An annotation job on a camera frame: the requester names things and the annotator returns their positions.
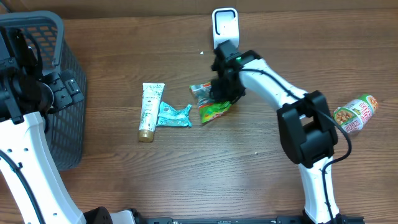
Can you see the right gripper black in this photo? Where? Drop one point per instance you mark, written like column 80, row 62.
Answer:
column 221, row 94

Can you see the green cup noodles container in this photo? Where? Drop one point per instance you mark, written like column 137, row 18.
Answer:
column 353, row 116

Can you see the white cosmetic tube gold cap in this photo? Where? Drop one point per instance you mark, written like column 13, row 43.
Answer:
column 151, row 98

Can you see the grey plastic mesh basket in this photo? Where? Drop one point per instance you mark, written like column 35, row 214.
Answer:
column 66, row 127

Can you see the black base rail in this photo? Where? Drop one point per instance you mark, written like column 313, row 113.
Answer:
column 277, row 220

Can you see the white barcode scanner stand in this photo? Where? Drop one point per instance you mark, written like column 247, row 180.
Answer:
column 225, row 24

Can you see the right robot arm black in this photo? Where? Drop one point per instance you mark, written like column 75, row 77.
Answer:
column 307, row 133

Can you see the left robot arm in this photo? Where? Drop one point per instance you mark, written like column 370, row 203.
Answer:
column 28, row 96

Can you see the teal snack packet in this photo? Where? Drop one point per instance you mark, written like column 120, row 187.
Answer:
column 169, row 116

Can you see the green snack bag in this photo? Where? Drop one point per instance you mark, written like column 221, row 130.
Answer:
column 208, row 108

